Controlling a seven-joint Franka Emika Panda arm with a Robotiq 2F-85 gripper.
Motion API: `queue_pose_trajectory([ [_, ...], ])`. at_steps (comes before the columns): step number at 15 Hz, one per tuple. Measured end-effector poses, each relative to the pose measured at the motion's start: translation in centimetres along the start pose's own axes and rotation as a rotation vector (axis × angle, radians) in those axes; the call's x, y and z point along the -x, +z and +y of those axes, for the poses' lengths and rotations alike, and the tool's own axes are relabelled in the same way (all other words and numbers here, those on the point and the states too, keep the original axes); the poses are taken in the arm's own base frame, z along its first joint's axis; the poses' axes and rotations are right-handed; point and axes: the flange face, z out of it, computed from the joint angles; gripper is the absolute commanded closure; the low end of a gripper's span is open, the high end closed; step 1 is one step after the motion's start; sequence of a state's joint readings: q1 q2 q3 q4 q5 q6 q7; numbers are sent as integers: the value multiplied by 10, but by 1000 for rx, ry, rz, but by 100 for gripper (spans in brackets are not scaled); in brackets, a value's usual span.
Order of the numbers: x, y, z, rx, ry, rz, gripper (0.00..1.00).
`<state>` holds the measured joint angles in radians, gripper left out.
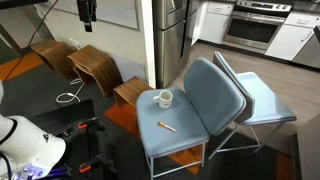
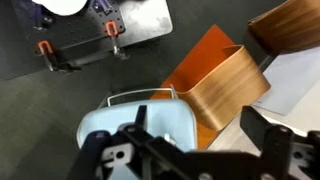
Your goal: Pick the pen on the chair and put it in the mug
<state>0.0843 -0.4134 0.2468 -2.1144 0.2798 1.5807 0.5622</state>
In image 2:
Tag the curved wooden chair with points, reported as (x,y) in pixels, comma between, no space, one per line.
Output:
(226,90)

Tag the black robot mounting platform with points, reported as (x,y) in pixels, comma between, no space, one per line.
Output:
(83,33)

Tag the blue padded metal-leg chair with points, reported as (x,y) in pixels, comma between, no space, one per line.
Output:
(166,116)

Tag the orange and black bar clamp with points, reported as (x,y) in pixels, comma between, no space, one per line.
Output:
(45,50)
(112,31)

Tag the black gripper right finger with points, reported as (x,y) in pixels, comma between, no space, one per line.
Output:
(256,128)

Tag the wooden panel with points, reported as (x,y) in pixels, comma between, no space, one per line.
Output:
(290,26)

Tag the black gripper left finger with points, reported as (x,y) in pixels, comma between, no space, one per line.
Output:
(141,118)

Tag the pale grey flat panel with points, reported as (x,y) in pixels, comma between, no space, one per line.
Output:
(293,83)

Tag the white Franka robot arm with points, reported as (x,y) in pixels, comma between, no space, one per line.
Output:
(61,6)

